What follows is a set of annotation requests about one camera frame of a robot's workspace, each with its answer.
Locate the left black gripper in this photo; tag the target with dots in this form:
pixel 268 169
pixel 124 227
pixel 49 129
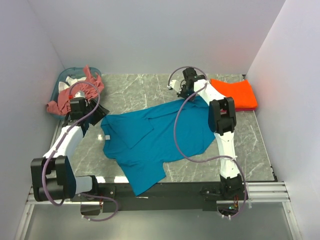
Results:
pixel 100 111

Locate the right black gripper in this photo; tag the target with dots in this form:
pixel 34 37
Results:
pixel 181 94

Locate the teal blue t shirt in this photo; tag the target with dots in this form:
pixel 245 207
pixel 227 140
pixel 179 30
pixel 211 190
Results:
pixel 142 141

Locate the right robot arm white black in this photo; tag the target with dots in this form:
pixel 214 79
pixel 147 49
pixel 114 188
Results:
pixel 221 121

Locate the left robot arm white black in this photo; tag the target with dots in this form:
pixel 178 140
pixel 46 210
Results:
pixel 52 176

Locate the white garment in basket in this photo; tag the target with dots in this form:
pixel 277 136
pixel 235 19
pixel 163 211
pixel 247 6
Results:
pixel 63 85

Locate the teal plastic basket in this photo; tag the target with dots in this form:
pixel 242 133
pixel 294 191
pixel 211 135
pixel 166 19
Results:
pixel 59 105

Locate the folded orange t shirt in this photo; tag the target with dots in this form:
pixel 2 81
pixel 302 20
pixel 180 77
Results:
pixel 241 92

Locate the black base beam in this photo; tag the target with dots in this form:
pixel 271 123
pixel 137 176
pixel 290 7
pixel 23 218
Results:
pixel 170 196

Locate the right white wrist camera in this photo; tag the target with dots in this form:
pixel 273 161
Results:
pixel 175 85

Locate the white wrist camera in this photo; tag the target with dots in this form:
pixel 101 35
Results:
pixel 175 85
pixel 79 94

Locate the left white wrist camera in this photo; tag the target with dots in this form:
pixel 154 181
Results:
pixel 79 94

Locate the aluminium frame rail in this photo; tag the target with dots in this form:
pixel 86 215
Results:
pixel 267 192

